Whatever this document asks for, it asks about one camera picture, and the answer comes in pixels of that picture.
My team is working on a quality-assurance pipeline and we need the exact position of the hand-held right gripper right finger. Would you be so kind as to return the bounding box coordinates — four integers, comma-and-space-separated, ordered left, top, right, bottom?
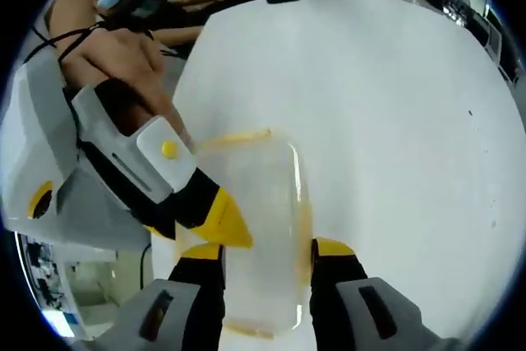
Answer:
310, 238, 431, 348

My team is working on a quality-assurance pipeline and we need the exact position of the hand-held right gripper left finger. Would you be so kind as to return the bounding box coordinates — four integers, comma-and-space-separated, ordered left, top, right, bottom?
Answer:
96, 242, 228, 348

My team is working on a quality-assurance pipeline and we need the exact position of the clear box with yellow buckle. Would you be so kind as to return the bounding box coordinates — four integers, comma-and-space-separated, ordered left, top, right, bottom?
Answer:
175, 127, 316, 339

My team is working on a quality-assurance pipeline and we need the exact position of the person's left hand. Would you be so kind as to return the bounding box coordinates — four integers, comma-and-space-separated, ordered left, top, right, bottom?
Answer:
64, 29, 189, 139

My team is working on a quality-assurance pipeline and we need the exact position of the black floor cable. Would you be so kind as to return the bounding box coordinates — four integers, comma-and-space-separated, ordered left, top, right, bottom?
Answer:
138, 242, 152, 291

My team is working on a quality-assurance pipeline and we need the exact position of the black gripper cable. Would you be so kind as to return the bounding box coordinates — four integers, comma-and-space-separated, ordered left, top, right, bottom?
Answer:
31, 21, 106, 65

